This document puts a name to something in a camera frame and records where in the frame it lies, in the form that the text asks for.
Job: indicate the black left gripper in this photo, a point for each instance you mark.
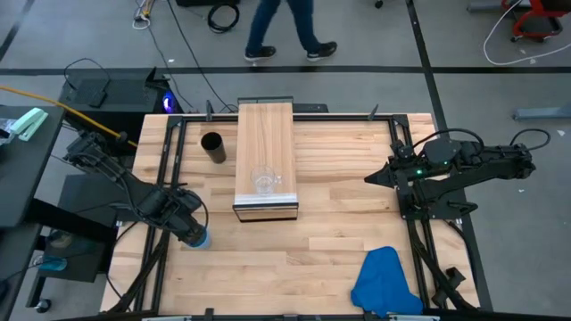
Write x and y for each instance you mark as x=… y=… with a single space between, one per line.
x=185 y=214

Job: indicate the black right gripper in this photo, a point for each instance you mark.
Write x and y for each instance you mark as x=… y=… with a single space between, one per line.
x=412 y=167

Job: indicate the light blue cup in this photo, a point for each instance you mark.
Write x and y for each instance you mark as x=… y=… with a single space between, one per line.
x=204 y=244

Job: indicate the clear glass mug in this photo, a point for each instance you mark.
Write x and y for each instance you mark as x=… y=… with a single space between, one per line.
x=264 y=180

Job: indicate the tall black cup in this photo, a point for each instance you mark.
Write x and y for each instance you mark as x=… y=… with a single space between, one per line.
x=214 y=149

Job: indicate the wooden shelf black metal frame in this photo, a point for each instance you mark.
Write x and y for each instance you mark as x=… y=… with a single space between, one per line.
x=265 y=142

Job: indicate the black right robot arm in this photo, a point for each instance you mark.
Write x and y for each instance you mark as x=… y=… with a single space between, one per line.
x=482 y=165

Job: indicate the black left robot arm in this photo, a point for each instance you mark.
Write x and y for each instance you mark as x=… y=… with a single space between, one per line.
x=134 y=191

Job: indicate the blue cloth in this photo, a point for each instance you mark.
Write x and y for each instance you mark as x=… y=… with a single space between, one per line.
x=383 y=285

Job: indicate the black low cart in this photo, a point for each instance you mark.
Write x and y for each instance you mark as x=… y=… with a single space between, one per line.
x=89 y=267

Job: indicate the blue bottle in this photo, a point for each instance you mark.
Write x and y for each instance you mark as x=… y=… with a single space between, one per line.
x=51 y=264

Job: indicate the black computer tower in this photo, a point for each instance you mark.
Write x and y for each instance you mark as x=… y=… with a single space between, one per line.
x=125 y=91

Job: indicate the black caster wheel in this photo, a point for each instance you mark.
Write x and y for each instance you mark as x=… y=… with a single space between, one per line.
x=43 y=306

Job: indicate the small black box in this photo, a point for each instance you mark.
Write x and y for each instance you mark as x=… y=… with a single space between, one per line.
x=97 y=99

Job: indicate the black side desk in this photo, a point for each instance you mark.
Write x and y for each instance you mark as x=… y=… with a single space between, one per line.
x=27 y=169

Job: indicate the person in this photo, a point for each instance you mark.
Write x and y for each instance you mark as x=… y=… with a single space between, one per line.
x=263 y=27

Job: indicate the grey floor base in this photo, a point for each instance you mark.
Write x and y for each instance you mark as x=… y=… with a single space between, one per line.
x=484 y=5

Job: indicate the mint green stapler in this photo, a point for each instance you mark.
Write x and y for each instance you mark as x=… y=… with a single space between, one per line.
x=29 y=122

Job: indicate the clear plastic packet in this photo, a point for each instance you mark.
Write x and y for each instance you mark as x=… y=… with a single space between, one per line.
x=5 y=129

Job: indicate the white plug bundle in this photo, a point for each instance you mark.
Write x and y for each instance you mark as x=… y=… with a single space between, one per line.
x=142 y=18

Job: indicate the black floor box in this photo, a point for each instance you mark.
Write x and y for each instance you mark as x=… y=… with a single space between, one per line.
x=201 y=2

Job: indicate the black aluminium table frame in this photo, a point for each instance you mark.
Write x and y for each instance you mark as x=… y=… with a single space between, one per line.
x=334 y=118

